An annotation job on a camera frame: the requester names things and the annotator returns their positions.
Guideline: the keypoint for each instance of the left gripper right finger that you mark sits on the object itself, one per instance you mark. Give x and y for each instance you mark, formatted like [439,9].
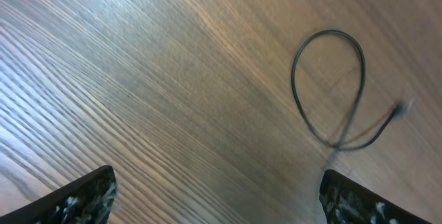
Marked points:
[345,201]

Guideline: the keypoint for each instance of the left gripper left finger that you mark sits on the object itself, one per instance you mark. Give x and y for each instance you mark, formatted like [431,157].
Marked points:
[88,199]

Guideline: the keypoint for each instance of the black USB cable thick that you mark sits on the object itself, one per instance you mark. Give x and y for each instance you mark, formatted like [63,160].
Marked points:
[398,110]

